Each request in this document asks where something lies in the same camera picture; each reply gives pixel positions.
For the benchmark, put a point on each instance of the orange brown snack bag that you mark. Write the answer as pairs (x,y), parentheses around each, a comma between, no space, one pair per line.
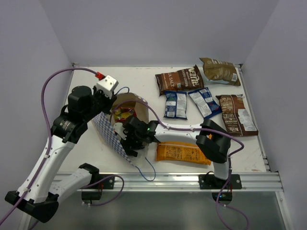
(180,151)

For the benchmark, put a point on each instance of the blue white snack bag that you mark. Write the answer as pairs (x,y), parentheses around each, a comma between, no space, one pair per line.
(205,102)

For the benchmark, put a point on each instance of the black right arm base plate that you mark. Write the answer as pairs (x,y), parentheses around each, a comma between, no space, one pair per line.
(210,182)

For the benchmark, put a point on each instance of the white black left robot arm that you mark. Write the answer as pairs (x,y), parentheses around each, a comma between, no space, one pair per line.
(37,196)

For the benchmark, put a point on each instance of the dark brown chips bag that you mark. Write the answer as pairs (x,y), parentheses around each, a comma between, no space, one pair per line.
(235,116)

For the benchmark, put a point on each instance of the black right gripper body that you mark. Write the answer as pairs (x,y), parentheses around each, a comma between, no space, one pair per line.
(133,140)

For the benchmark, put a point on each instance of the light blue snack bag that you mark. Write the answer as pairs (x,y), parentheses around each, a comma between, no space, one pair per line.
(220,71)

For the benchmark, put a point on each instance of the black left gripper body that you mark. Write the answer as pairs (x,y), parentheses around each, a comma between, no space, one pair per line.
(103,100)

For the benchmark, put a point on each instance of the brown kettle chips bag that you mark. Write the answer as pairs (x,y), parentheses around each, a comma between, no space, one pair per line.
(182,80)

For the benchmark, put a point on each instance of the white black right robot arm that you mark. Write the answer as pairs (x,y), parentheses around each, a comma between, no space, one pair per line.
(211,139)

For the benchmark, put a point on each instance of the aluminium mounting rail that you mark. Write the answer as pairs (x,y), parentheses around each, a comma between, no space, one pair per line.
(189,182)

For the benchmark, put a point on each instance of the colourful red candy bag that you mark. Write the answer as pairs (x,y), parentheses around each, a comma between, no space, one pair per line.
(122,113)

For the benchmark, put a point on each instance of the blue checkered paper bag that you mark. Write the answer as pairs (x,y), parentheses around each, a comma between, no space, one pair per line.
(104,125)

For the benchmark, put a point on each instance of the dark blue snack bag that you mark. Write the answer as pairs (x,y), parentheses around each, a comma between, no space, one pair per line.
(176,105)

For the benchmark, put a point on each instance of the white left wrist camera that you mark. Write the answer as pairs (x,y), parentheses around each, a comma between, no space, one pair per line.
(107,84)

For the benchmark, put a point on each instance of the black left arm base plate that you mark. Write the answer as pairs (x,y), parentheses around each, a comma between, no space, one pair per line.
(94,193)

